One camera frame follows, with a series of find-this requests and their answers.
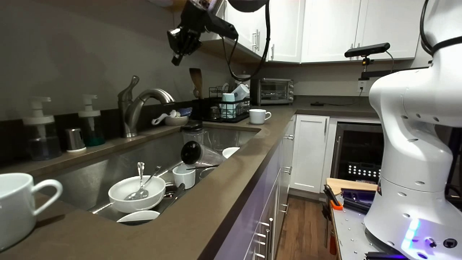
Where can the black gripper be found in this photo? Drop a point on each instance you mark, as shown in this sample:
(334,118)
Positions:
(198,19)

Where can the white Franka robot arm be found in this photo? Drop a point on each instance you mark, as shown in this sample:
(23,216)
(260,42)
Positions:
(413,144)

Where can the light blue cup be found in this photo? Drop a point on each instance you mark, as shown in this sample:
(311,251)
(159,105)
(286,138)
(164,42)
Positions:
(228,107)

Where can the dark glass tumbler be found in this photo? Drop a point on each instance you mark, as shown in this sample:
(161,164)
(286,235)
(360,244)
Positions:
(192,133)

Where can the silver toaster oven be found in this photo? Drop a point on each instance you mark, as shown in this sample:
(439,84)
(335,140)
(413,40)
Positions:
(275,89)

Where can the small white mug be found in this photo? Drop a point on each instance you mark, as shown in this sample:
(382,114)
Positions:
(257,115)

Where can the white dish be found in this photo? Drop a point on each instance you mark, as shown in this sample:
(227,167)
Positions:
(230,151)

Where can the small white cup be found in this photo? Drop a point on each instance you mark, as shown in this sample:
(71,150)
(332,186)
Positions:
(185,177)

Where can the metal fork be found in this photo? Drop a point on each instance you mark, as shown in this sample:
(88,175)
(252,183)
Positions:
(152,176)

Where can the metal spoon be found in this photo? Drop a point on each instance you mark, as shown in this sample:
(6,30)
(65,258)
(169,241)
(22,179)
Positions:
(140,173)

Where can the stainless steel sink basin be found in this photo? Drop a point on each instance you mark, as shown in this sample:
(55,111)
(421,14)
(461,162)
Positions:
(110,166)

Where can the small metal cup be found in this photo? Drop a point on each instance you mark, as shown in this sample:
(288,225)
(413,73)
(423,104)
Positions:
(75,138)

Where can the white bowl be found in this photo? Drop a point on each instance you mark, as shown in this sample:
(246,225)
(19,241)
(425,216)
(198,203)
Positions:
(123,199)

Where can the white lower cabinet door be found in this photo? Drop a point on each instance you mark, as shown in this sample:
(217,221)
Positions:
(311,153)

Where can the clear soap dispenser white pump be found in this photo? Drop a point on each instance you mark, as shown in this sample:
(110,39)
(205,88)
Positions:
(41,137)

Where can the small white plate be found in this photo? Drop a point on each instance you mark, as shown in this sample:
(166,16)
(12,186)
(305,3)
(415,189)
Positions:
(139,216)

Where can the grey counter drawers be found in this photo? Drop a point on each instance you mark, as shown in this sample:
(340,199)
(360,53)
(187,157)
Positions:
(262,211)

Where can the black built-in wine cooler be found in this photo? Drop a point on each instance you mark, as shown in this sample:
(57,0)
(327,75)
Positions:
(358,151)

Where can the orange black tool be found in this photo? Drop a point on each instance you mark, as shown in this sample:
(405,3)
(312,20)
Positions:
(332,198)

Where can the yellow wooden board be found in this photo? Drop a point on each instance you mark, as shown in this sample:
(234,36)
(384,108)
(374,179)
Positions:
(351,183)

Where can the dark blue box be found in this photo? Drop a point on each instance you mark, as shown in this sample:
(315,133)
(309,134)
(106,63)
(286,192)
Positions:
(361,198)

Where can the large white mug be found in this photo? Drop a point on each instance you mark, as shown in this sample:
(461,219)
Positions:
(16,211)

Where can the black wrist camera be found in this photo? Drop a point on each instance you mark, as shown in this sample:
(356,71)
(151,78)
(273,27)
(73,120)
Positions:
(226,27)

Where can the black stereo camera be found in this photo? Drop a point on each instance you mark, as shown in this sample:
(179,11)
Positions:
(369,49)

